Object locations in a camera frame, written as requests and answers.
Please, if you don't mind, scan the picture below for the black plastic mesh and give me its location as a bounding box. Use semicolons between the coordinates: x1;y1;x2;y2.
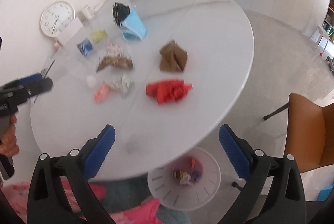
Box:
113;3;130;27

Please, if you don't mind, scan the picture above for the red crumpled paper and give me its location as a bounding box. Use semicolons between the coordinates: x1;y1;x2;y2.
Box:
145;79;192;105

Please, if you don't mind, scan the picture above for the blue face mask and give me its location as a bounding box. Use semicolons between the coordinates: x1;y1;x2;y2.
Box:
120;7;147;41

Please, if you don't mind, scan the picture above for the white tissue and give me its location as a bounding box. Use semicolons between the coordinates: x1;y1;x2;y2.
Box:
179;171;193;186

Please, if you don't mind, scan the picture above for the blue crumpled paper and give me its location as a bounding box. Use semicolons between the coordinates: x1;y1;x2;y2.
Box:
191;170;202;183

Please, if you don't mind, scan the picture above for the pink crumpled paper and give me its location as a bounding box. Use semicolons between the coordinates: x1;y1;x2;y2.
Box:
94;82;111;103

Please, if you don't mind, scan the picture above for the orange leather chair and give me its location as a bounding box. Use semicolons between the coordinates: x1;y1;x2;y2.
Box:
263;92;334;175

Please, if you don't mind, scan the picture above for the left hand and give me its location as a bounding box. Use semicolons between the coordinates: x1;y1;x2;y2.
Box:
0;115;19;157

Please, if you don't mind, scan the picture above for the brown crumpled paper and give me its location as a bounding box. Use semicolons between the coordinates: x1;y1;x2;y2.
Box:
160;40;188;72

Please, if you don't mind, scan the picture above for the brown clear snack bag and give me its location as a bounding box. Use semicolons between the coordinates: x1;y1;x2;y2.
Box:
96;42;134;72

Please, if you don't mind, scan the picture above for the round white wall clock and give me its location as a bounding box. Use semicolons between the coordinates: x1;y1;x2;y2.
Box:
40;0;76;38

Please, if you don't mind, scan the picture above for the silver crumpled wrapper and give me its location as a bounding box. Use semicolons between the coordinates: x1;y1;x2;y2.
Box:
105;75;134;97

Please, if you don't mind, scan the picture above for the blue white crumpled wrapper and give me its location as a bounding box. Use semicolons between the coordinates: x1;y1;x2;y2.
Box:
76;38;93;56

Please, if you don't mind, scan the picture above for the brown printed snack wrapper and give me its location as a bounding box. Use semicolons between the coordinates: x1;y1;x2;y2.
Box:
172;170;184;180

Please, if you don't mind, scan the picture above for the yellow crumpled paper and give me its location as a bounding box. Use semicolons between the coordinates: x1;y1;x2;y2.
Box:
91;30;108;44

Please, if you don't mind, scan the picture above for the white trash bin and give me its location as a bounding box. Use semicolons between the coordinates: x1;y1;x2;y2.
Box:
147;147;221;211

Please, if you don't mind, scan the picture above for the white mug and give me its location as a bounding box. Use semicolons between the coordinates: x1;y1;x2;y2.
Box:
78;5;95;22

